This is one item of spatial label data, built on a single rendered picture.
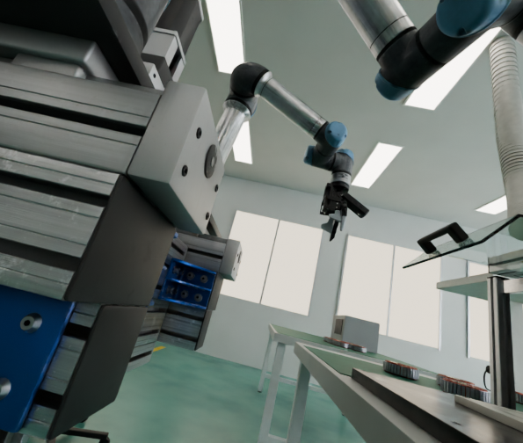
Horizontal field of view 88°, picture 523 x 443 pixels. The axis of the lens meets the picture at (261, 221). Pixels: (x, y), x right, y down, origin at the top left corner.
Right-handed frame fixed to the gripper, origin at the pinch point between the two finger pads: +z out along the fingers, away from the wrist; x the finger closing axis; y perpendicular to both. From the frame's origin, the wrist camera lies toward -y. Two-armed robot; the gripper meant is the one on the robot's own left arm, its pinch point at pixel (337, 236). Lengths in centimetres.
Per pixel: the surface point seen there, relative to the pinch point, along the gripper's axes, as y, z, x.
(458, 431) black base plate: -1, 38, 60
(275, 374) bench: 2, 63, -92
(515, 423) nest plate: -16, 37, 50
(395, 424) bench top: 3, 40, 55
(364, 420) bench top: 2, 43, 45
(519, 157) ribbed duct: -114, -94, -49
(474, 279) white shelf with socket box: -66, -3, -23
